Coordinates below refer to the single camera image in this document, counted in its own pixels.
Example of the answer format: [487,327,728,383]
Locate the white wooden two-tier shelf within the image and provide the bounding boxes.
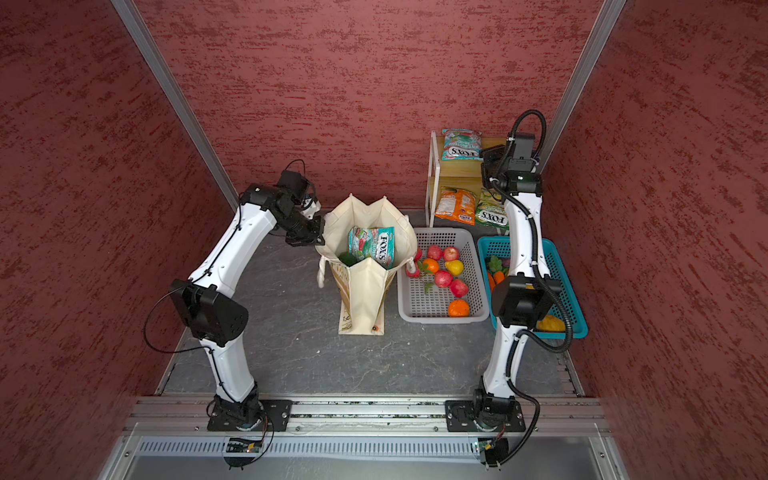
[424,131,482,227]

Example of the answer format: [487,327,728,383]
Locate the red apple back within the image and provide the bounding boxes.
[426,245,443,261]

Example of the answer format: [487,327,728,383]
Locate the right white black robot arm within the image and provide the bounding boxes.
[474,140,573,431]

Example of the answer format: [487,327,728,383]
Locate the green bell pepper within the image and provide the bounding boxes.
[338,251,360,267]

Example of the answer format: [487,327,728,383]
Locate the aluminium rail frame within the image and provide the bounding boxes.
[101,395,628,479]

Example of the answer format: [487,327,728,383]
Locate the teal plastic vegetable basket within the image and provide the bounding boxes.
[477,236,588,339]

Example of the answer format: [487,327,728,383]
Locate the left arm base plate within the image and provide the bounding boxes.
[206,396,293,433]

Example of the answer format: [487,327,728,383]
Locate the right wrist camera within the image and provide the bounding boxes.
[509,133,536,161]

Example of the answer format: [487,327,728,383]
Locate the yellow fruit in white basket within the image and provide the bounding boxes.
[444,259,465,277]

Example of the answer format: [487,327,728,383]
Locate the small orange persimmon fruit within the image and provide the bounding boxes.
[421,258,440,275]

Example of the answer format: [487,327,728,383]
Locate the orange carrot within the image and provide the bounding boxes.
[487,271,506,292]

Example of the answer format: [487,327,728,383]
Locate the yellow potato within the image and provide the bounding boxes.
[536,315,566,333]

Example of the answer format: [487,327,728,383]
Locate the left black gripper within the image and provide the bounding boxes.
[277,208,325,245]

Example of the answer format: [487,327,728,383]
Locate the cream floral tote bag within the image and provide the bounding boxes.
[316,195,417,335]

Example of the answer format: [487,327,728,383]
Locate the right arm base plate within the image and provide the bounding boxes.
[444,399,526,433]

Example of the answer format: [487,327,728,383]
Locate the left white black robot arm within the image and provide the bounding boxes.
[170,176,324,431]

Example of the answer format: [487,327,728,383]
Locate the teal fox's candy bag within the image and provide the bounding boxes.
[441,129,482,161]
[348,226,395,269]

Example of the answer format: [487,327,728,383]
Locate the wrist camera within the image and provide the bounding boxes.
[277,169,315,205]
[509,133,536,161]

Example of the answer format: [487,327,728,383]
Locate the orange snack bag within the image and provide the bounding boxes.
[435,187,477,226]

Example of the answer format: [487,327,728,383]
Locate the white plastic fruit basket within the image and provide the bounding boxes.
[397,227,490,325]

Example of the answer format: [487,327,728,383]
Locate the small red fruit front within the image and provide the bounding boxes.
[449,278,469,299]

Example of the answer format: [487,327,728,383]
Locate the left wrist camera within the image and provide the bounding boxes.
[277,169,315,205]

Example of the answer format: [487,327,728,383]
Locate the green Fox's candy bag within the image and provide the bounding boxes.
[475,188,509,231]

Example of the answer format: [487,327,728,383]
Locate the pink apple middle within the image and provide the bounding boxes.
[433,270,454,288]

